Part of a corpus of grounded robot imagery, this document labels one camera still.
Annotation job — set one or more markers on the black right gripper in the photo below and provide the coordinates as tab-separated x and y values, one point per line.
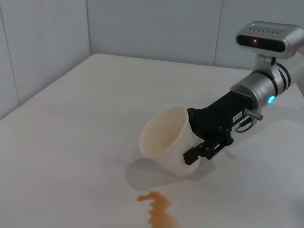
218	116

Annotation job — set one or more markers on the white paper cup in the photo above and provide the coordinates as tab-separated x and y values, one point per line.
164	133

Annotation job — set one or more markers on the orange-brown liquid stain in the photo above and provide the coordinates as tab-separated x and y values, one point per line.
159	204

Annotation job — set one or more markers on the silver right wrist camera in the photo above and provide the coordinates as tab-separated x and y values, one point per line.
261	40

